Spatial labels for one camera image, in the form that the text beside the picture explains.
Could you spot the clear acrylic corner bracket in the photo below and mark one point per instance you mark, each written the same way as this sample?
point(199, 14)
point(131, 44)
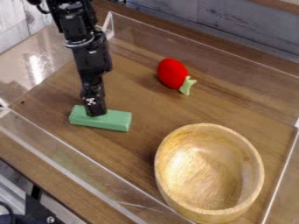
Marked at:
point(108, 26)

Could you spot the brown wooden bowl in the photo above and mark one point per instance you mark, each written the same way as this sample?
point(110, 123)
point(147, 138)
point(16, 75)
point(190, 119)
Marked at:
point(209, 172)

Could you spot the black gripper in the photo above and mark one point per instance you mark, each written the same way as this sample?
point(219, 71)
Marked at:
point(94, 62)

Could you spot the red plush strawberry toy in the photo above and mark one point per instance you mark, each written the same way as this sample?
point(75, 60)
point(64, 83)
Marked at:
point(174, 75)

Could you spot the clear acrylic enclosure wall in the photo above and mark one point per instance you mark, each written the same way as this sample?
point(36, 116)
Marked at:
point(98, 170)

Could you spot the black clamp with cable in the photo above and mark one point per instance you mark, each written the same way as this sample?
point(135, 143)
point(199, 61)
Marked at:
point(22, 207)

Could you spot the green rectangular block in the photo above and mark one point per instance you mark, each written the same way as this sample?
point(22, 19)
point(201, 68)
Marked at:
point(114, 120)

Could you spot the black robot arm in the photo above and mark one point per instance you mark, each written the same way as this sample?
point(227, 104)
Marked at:
point(76, 21)

